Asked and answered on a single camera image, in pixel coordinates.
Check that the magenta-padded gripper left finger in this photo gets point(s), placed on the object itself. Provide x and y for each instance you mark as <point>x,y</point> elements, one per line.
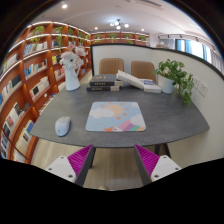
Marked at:
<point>61,166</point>

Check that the pink white flower bouquet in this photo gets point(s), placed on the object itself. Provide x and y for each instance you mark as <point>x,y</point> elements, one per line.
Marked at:
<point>70,58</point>

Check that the white ceramic vase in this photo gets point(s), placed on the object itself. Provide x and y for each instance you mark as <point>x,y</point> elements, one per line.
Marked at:
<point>72,80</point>

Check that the tan upholstered chair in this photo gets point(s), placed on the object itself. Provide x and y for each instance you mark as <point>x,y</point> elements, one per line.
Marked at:
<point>142,70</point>
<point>111,66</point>

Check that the green plant in white pot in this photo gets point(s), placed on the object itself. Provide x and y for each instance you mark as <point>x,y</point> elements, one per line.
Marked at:
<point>166,81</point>

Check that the pastel sun cloud mouse pad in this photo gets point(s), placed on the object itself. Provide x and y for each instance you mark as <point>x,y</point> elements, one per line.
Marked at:
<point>115,116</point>

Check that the thick dark hardcover book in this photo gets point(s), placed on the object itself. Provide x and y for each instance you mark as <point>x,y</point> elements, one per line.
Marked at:
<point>103,79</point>

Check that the light grey computer mouse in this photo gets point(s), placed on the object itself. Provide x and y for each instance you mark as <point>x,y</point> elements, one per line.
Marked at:
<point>62,126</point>

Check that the round ceiling lights cluster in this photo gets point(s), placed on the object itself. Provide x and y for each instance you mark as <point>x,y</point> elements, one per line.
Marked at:
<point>118,24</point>

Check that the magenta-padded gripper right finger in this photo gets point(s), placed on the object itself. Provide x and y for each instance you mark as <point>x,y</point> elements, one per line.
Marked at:
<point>165,166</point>

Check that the white blue flat book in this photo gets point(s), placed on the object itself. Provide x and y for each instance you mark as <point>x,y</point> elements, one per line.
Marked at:
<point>150,86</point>

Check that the white wall socket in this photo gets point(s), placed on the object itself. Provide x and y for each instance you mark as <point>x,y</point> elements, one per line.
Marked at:
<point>202,88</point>

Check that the orange wooden bookshelf unit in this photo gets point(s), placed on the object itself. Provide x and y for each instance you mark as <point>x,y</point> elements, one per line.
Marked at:
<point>33,73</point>

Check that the white leaning book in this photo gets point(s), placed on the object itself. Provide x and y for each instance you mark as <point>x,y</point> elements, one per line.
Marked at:
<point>128,79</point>

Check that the window with vertical frames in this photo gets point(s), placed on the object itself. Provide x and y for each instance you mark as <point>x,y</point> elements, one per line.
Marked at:
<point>196,48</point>

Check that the thin dark hardcover book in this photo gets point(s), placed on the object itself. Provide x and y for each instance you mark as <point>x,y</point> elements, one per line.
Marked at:
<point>100,88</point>

